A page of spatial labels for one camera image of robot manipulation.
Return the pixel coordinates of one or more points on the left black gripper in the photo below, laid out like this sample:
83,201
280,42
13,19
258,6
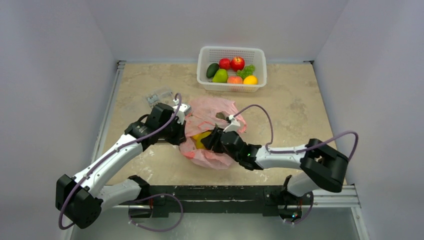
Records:
180,137

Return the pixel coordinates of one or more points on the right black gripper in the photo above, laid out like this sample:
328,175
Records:
216,139

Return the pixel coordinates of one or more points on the fake peach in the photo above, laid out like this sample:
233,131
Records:
234,80

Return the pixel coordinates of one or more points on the yellow orange fake fruit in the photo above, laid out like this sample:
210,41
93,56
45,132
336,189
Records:
250,80

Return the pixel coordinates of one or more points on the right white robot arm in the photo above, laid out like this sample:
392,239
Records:
321,166

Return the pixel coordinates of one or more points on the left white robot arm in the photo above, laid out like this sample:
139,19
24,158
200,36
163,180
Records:
83,197

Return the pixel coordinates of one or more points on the dark fake avocado in bag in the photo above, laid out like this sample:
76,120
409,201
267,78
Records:
221,116

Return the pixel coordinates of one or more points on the dark green fake avocado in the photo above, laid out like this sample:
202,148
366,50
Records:
211,70

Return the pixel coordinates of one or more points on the small red fake fruit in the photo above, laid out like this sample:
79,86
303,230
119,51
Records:
224,63

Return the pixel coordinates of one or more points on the green fake grapes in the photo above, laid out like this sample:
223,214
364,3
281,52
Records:
246,71

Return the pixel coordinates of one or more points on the red fake apple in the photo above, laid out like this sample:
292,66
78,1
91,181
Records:
237,63

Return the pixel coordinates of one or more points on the clear plastic screw box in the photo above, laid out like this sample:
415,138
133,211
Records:
160,95

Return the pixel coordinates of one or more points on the white perforated plastic basket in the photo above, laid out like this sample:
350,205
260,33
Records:
211,54

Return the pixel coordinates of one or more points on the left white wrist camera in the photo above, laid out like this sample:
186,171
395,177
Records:
181,112

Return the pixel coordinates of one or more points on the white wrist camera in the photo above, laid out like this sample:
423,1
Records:
233,124
181,112

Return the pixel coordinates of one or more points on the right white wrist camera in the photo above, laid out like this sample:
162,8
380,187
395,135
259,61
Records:
233,124

